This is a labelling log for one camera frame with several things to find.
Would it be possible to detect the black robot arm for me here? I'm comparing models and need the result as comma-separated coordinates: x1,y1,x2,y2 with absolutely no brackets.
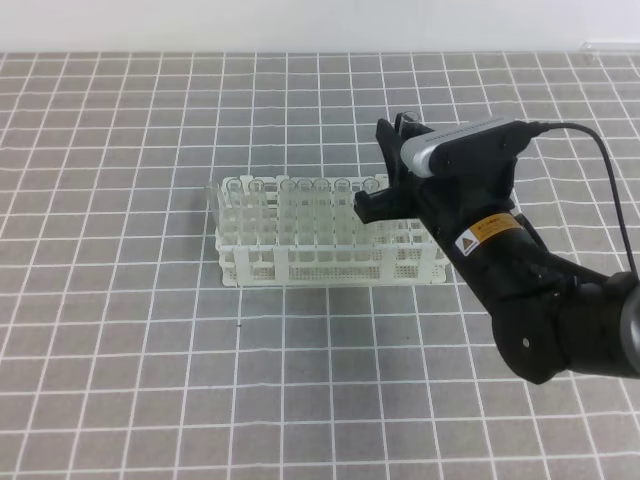
354,113,639,384

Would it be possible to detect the black camera cable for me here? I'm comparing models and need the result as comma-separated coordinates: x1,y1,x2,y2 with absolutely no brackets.
529,121,640,281

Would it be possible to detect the white plastic test tube rack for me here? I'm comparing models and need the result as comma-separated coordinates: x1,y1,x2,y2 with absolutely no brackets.
215,175,448,287

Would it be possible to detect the clear glass test tube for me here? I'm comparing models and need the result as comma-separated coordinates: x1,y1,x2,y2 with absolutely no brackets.
395,111,421,140

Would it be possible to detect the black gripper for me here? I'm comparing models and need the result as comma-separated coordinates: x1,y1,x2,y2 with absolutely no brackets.
354,119,525,260

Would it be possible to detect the grey checked tablecloth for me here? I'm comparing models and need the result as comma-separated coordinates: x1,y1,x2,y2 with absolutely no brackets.
1,52,639,479

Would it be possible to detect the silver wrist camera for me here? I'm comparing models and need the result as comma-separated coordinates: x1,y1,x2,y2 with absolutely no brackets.
400,117,545,178

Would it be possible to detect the clear tube at table edge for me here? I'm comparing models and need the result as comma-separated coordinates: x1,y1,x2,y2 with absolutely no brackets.
580,41,640,56

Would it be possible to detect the clear leaning test tube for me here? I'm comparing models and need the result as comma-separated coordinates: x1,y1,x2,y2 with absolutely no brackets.
205,181,224,233

